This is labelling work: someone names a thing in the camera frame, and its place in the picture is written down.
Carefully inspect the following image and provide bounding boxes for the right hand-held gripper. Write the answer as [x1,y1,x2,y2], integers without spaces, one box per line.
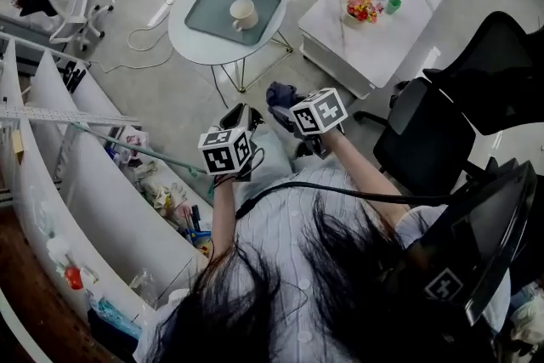
[269,87,349,161]

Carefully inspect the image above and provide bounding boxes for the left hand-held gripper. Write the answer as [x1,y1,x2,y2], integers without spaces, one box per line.
[197,102,265,176]

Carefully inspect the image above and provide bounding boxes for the dark grey cloth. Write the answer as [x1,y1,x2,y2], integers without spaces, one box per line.
[265,81,305,110]

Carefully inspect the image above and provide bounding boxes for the cream ceramic mug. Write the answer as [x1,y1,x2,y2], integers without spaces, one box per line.
[229,0,259,33]

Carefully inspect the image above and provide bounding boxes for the person's left forearm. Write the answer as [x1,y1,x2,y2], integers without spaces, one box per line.
[210,178,239,263]

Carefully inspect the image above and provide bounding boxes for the person's right forearm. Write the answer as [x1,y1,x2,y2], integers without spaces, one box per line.
[326,126,411,212]

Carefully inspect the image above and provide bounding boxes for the black shoe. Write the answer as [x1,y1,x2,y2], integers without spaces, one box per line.
[295,141,315,161]

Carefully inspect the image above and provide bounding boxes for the light grey skirt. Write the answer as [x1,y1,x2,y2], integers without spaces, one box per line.
[235,129,298,205]

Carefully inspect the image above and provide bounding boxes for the round white side table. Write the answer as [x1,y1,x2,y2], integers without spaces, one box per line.
[167,0,294,94]

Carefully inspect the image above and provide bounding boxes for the white marble coffee table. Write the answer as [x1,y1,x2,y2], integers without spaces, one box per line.
[297,0,451,101]

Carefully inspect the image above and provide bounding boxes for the black office chair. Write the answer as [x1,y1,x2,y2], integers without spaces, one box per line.
[353,10,544,196]

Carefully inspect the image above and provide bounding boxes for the pile of white rags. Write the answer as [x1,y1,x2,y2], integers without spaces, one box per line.
[139,165,188,218]

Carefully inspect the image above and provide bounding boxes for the green tray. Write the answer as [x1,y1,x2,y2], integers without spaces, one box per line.
[184,0,283,47]

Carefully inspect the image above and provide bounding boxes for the white striped shirt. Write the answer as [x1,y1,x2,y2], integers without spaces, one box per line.
[133,165,511,363]

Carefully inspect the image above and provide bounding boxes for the white curved shelving unit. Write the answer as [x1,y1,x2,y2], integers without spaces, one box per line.
[0,33,213,363]

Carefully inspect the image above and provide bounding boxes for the black head-mounted rig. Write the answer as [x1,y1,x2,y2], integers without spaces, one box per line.
[405,159,539,326]

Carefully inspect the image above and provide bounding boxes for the white office chair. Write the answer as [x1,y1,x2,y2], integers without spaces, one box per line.
[48,0,116,52]

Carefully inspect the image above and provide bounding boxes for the yellow paper tag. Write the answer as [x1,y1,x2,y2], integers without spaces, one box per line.
[11,129,25,165]

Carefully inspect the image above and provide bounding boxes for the small red bottle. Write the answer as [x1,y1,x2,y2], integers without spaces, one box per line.
[63,265,84,291]

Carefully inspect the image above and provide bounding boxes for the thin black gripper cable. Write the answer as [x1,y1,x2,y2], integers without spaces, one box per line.
[240,146,267,184]

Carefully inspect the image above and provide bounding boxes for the thick black cable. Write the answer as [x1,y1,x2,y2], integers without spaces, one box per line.
[235,181,481,220]

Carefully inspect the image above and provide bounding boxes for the teal mop handle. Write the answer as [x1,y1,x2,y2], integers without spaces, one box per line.
[70,122,207,178]

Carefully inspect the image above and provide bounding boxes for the white floor cable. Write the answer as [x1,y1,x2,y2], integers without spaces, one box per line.
[88,3,175,73]

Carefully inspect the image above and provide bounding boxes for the perforated metal rail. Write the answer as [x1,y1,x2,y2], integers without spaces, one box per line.
[0,104,141,128]

